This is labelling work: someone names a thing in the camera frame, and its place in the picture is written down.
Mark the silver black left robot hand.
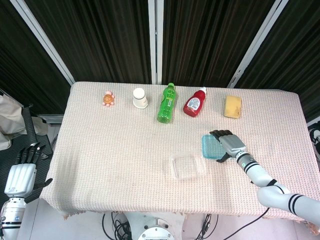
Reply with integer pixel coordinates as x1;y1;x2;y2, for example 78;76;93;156
4;141;54;201

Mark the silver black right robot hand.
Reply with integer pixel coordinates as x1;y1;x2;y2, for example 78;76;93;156
209;129;249;164

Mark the blue plastic lid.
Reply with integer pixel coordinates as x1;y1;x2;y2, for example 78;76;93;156
201;134;227;161

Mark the yellow sponge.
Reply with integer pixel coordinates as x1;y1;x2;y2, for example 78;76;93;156
223;94;243;119

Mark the red ketchup squeeze bottle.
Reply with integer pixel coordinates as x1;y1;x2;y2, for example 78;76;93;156
182;86;208;118

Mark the black ribbed pole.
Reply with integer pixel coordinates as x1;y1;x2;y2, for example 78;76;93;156
21;104;41;147

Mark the beige fabric bag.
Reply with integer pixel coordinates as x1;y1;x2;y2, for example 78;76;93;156
0;91;50;151

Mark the grey metal shelf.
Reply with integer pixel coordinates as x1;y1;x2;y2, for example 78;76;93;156
37;113;65;126

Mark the green plastic drink bottle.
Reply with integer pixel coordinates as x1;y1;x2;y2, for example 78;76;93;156
156;82;177;124

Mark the black white printed object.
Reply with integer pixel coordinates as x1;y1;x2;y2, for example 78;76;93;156
306;119;320;161

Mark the pink woven tablecloth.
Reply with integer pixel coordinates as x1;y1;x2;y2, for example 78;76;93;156
39;81;320;229

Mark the white paper cup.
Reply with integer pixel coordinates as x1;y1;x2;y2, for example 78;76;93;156
132;87;148;110

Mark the black pleated curtain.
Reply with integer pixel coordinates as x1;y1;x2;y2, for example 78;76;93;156
23;0;152;85
233;0;320;121
0;0;72;116
162;0;277;87

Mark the silver robot torso base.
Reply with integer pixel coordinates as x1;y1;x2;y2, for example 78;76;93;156
124;211;187;240

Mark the orange pink turtle toy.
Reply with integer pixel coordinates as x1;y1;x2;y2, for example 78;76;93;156
101;90;118;108

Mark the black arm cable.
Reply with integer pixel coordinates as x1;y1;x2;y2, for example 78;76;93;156
214;206;271;240

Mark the black cable bundle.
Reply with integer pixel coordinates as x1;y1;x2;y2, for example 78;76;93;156
194;213;220;240
101;211;133;240

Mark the white frame post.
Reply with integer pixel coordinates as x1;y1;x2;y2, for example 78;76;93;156
147;0;165;85
9;0;76;85
226;0;291;89

